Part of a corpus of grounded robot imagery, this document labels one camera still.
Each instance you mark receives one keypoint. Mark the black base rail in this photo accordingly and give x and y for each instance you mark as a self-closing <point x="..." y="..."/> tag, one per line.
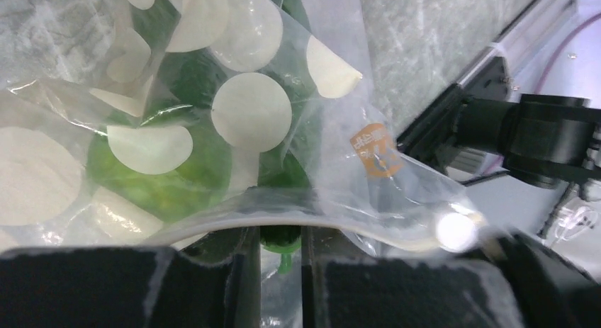
<point x="430" y="138"/>

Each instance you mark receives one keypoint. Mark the green fake vegetable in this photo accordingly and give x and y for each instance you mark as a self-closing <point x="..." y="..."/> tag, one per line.
<point x="193" y="78"/>

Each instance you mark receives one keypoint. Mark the green fake chili pepper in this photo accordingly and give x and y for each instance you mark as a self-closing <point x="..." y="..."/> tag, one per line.
<point x="283" y="240"/>

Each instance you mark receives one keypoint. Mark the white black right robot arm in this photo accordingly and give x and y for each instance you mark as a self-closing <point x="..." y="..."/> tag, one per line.
<point x="543" y="140"/>

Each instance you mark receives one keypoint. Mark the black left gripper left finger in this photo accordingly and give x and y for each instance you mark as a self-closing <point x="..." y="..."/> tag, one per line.
<point x="212" y="283"/>

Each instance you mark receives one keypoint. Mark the clear zip top bag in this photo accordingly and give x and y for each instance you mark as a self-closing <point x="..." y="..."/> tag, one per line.
<point x="47" y="127"/>

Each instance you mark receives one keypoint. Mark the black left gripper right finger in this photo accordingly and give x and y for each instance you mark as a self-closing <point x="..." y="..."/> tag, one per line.
<point x="344" y="287"/>

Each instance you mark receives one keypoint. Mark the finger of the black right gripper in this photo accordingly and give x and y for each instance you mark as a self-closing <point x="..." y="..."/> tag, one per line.
<point x="550" y="290"/>

